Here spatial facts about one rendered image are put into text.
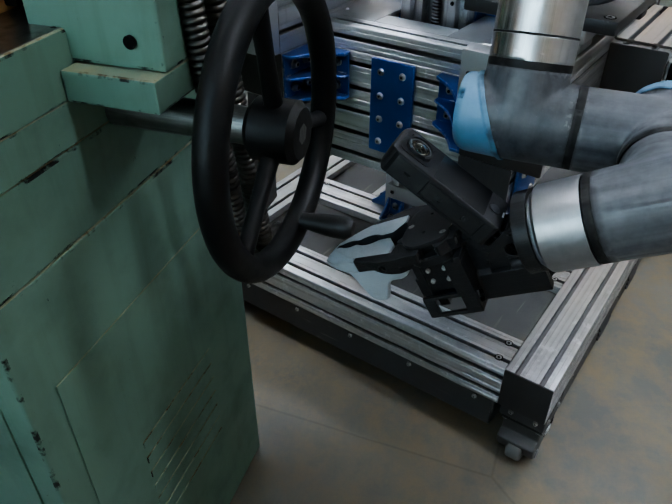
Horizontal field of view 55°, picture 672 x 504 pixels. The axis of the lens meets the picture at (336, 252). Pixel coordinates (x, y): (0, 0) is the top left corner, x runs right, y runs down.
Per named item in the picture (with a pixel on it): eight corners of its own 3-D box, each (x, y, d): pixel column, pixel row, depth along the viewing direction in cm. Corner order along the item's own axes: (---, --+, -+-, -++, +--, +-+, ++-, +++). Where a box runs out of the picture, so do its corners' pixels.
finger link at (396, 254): (354, 282, 60) (439, 266, 55) (346, 269, 59) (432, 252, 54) (371, 252, 63) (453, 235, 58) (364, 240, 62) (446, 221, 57)
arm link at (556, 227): (574, 205, 47) (584, 152, 53) (514, 218, 50) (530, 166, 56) (603, 284, 50) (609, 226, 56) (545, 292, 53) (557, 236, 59)
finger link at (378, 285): (338, 314, 65) (419, 302, 60) (311, 269, 63) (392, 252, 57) (349, 295, 67) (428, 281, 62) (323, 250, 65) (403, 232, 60)
